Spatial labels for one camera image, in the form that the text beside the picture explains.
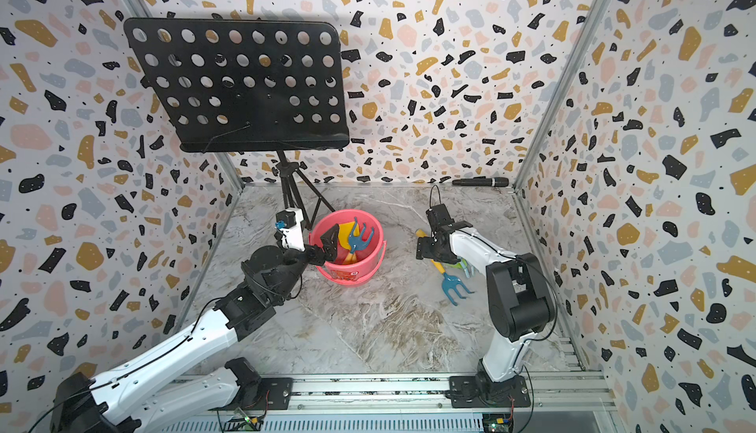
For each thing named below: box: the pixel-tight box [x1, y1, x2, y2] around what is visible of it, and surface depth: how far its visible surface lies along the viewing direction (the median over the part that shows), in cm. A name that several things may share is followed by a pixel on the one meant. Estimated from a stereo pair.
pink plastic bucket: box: [309, 209, 387, 287], surface depth 87 cm
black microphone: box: [451, 176, 510, 187], surface depth 127 cm
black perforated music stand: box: [124, 19, 350, 213], surface depth 69 cm
